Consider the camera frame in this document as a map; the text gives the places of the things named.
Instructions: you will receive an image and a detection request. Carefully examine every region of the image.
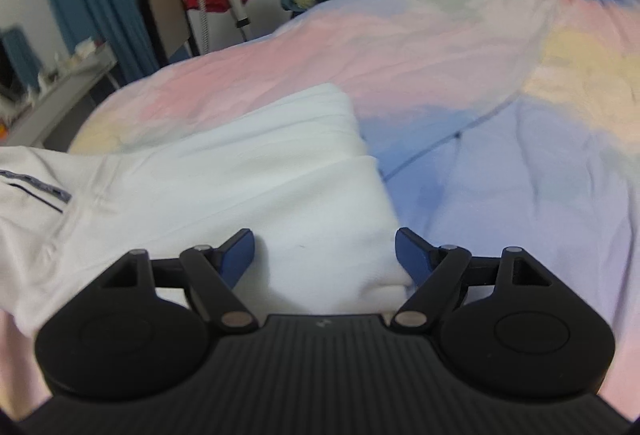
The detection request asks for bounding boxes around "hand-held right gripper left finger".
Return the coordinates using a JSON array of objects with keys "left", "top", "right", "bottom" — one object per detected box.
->
[{"left": 100, "top": 228, "right": 260, "bottom": 334}]

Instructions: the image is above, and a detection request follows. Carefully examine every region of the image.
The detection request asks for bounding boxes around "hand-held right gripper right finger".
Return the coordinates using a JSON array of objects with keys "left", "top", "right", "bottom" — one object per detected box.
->
[{"left": 390, "top": 227, "right": 554, "bottom": 334}]

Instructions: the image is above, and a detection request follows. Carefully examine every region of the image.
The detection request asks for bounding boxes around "white knit garment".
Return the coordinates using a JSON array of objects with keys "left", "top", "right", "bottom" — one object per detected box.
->
[{"left": 0, "top": 82, "right": 417, "bottom": 337}]

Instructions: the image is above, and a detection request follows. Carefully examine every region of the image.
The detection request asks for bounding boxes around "pastel bed blanket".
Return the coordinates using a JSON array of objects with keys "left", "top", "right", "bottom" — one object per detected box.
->
[{"left": 0, "top": 0, "right": 640, "bottom": 422}]

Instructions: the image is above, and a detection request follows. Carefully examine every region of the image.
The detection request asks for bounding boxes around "white side desk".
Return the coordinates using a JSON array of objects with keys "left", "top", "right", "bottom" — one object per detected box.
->
[{"left": 0, "top": 39, "right": 119, "bottom": 151}]

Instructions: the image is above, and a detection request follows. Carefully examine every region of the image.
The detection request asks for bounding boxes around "flat cardboard piece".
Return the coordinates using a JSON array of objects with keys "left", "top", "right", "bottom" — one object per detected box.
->
[{"left": 137, "top": 0, "right": 193, "bottom": 62}]

